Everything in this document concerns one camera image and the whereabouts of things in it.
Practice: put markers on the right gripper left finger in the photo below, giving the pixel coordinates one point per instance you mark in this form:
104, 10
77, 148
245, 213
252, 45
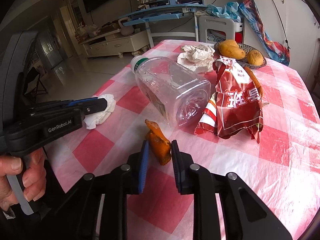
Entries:
138, 169

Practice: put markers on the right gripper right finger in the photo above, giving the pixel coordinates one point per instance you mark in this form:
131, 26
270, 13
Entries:
181, 164

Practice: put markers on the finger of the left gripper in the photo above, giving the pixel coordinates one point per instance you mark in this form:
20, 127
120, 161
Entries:
77, 102
94, 105

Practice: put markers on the white tissue front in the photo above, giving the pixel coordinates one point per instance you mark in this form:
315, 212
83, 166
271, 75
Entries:
92, 120

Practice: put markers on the person's left hand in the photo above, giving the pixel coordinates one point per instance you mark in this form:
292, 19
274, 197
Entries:
31, 179

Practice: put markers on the cream tv cabinet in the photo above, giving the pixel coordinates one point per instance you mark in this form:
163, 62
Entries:
113, 44

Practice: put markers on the clear plastic water bottle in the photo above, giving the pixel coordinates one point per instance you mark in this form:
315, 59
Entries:
178, 93

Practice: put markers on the red snack wrapper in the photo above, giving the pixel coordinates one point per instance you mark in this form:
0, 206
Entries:
235, 105

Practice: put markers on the beige kettlebell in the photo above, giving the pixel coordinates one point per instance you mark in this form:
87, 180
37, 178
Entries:
125, 30

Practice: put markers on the pink checkered tablecloth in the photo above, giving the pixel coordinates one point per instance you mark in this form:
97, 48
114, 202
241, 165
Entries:
282, 169

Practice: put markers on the crumpled tissue near fruit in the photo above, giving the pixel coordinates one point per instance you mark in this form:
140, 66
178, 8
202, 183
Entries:
198, 59

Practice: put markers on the blue study desk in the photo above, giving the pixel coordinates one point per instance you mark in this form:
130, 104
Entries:
174, 10

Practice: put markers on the yellow mango middle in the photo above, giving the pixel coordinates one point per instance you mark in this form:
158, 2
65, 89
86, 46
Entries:
229, 48

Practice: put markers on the round brown fruit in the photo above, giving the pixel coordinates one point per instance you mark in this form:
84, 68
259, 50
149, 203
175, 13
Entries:
254, 57

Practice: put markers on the white plastic stool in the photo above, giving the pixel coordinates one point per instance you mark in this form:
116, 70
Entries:
213, 29

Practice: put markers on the colourful hanging bag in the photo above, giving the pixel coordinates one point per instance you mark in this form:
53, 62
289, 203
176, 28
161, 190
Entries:
276, 51

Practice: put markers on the blue crumpled cloth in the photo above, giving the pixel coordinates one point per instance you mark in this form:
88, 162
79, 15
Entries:
229, 11

